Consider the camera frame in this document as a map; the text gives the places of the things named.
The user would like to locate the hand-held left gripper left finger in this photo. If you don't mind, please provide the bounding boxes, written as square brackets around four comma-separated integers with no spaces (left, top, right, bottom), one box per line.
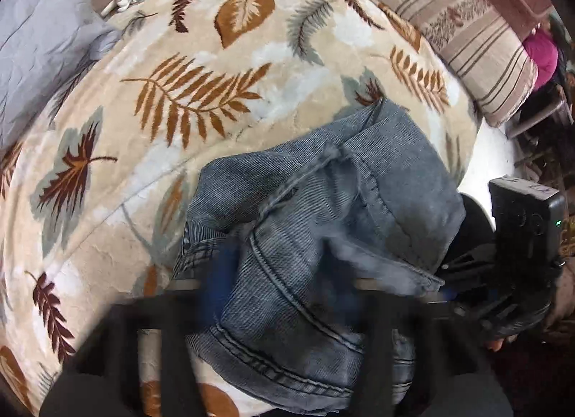
[40,242,240,417]

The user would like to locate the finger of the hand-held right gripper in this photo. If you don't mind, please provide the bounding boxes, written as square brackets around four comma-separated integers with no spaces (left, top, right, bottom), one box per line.
[427,281,497,316]
[437,250,498,276]

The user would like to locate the striped beige pillow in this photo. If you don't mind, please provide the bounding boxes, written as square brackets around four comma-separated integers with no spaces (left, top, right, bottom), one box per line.
[292,0,540,129]

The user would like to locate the magenta cloth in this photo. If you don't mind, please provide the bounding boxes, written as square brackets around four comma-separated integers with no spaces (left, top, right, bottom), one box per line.
[522,28,561,91]

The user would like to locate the beige leaf print blanket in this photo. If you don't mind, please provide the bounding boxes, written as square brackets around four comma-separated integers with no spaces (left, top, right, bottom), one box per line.
[0,0,480,417]

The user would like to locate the person's right hand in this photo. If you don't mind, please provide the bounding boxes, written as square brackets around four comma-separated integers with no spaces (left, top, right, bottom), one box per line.
[485,337,517,353]

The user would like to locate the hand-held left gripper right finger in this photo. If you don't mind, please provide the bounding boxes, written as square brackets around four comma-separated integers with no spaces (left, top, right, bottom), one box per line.
[314,264,514,417]

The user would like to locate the grey pillow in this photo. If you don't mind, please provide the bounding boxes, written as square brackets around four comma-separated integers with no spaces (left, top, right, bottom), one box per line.
[0,0,123,154]

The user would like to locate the blue denim pants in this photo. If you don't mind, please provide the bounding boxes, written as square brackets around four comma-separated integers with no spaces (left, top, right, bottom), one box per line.
[173,96,466,416]

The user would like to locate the dark wooden furniture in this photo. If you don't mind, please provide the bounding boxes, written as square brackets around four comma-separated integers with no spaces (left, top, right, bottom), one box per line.
[507,85,575,185]

